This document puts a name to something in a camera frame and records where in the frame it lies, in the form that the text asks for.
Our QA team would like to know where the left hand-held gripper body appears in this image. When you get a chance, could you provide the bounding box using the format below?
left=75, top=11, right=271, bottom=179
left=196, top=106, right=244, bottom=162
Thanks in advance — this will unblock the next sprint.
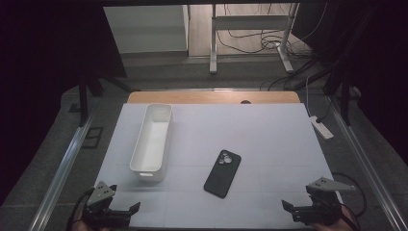
left=81, top=180, right=129, bottom=229

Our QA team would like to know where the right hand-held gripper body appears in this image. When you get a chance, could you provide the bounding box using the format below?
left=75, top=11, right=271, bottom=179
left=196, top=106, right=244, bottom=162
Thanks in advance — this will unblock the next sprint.
left=304, top=176, right=358, bottom=226

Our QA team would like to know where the black phone case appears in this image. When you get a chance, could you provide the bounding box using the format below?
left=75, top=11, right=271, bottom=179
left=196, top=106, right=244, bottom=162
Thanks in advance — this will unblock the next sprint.
left=203, top=148, right=242, bottom=199

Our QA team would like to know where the person's right hand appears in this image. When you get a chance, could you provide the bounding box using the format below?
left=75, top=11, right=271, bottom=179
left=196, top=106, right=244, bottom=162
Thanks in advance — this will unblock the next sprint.
left=312, top=205, right=358, bottom=231

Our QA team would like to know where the person's left hand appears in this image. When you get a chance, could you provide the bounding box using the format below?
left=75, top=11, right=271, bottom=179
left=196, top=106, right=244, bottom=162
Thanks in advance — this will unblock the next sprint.
left=70, top=220, right=109, bottom=231

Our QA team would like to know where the white plastic storage bin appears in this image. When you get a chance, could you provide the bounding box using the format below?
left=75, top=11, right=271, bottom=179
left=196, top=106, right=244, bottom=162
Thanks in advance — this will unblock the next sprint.
left=129, top=102, right=174, bottom=184

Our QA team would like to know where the white power strip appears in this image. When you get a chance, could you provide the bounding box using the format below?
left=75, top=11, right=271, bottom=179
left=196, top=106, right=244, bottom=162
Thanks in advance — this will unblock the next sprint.
left=309, top=115, right=335, bottom=141

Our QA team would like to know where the white table mat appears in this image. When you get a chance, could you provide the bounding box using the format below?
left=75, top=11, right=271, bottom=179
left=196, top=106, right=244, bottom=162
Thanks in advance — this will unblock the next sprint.
left=94, top=102, right=344, bottom=229

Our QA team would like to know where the black metal stand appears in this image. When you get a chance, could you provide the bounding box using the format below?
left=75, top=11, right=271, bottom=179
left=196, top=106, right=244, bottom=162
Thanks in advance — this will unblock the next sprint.
left=76, top=75, right=105, bottom=128
left=321, top=71, right=354, bottom=127

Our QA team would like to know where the dark curtain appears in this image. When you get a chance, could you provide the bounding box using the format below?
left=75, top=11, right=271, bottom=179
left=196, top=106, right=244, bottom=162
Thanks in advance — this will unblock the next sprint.
left=0, top=0, right=128, bottom=206
left=292, top=0, right=408, bottom=167

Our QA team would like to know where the white cabinet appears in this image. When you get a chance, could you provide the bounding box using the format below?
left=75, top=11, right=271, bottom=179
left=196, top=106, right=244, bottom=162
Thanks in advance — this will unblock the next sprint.
left=102, top=4, right=191, bottom=55

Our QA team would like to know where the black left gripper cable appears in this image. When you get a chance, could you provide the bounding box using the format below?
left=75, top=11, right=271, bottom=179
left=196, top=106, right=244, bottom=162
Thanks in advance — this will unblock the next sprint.
left=65, top=188, right=95, bottom=231

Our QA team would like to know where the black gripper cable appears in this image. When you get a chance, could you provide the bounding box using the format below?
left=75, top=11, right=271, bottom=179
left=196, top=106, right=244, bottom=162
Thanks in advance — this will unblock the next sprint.
left=65, top=188, right=95, bottom=231
left=340, top=211, right=362, bottom=231

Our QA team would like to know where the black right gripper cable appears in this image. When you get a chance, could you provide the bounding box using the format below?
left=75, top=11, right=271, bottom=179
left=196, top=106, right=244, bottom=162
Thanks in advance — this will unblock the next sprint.
left=340, top=211, right=362, bottom=231

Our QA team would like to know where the black looped floor cable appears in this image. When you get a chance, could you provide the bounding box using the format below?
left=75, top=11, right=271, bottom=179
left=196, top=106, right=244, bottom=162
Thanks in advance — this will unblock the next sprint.
left=331, top=171, right=368, bottom=218

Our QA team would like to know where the aluminium rail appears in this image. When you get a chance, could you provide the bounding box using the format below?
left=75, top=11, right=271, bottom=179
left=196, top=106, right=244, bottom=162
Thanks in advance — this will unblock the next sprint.
left=326, top=94, right=408, bottom=231
left=36, top=113, right=96, bottom=231

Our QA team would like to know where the black plug with cable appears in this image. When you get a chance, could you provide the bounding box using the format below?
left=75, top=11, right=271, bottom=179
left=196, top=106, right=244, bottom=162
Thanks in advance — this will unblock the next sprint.
left=315, top=101, right=333, bottom=124

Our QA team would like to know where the thin white cable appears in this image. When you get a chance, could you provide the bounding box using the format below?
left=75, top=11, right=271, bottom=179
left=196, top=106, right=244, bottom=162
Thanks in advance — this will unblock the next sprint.
left=304, top=76, right=313, bottom=117

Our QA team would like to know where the tangle of black floor cables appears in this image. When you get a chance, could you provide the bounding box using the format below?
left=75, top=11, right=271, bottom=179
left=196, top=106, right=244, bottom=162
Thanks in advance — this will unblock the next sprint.
left=216, top=3, right=321, bottom=61

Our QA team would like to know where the white metal desk frame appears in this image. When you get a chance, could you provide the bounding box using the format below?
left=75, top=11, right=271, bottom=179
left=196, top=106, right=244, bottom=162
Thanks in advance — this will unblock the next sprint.
left=209, top=3, right=300, bottom=75

